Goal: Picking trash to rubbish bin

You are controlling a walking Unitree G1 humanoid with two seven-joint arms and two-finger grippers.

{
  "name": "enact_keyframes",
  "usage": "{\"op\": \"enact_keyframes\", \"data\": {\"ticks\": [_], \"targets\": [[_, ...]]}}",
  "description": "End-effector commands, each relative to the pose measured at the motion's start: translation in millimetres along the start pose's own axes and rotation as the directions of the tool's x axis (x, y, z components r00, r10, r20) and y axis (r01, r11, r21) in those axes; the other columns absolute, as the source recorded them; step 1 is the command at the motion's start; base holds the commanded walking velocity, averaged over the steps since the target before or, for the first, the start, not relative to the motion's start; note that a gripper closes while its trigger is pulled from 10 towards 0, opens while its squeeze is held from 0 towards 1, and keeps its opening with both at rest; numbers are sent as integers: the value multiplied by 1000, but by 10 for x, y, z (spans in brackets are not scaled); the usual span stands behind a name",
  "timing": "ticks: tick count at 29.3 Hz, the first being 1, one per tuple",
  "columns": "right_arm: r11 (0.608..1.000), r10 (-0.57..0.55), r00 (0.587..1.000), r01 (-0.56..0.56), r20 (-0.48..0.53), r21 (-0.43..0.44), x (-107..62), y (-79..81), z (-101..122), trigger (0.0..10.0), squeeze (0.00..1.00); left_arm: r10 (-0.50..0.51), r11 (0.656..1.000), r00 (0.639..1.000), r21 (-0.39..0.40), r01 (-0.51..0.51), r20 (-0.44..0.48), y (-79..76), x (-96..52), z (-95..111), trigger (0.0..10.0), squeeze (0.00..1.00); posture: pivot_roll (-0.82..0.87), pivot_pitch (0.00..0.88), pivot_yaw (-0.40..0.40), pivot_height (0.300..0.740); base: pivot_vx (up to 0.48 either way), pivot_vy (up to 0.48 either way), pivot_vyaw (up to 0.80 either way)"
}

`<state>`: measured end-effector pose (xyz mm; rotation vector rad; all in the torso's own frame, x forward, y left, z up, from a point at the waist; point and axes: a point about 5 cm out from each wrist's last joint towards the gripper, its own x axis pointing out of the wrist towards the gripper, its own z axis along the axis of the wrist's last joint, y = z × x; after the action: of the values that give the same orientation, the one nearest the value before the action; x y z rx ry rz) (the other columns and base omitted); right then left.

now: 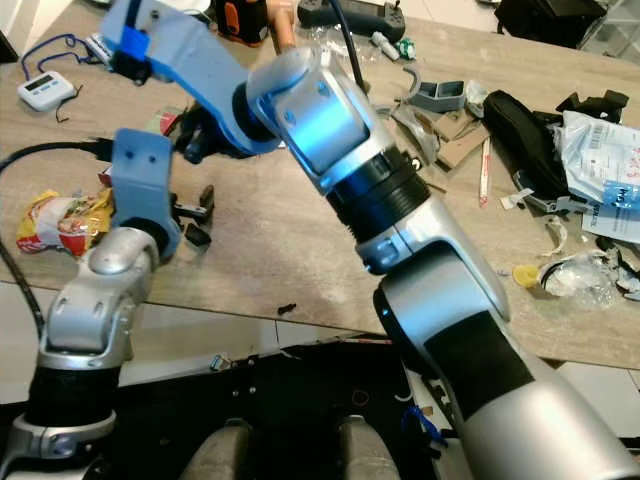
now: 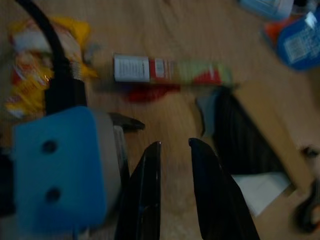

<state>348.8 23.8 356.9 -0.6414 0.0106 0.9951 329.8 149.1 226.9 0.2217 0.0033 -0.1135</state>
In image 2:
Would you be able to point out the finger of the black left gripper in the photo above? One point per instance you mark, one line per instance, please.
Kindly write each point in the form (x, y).
(128, 123)

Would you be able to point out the yellow red snack packet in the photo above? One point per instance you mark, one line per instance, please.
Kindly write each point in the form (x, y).
(27, 75)

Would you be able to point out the light blue plastic bottle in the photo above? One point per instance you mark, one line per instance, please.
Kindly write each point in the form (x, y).
(268, 7)

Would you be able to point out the white paper sheet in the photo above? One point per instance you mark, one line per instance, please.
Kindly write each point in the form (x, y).
(260, 190)

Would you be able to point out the red wrapper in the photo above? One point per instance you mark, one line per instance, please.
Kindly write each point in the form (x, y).
(147, 93)

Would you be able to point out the cardboard box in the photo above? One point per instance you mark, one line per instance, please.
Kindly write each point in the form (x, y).
(270, 120)

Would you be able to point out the long red green carton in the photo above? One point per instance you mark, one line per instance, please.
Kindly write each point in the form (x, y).
(172, 70)

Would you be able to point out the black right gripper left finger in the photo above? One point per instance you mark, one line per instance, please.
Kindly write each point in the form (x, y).
(143, 195)

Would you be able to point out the small dark scrap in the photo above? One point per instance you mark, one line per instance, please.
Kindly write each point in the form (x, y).
(310, 150)

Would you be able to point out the black scissors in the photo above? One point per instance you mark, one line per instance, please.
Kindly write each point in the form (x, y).
(308, 212)

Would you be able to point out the blue plastic packet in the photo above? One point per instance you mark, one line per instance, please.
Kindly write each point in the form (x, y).
(300, 42)

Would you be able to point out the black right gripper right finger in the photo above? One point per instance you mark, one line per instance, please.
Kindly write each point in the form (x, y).
(220, 200)

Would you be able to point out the orange wrapper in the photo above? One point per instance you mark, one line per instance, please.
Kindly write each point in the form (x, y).
(275, 28)

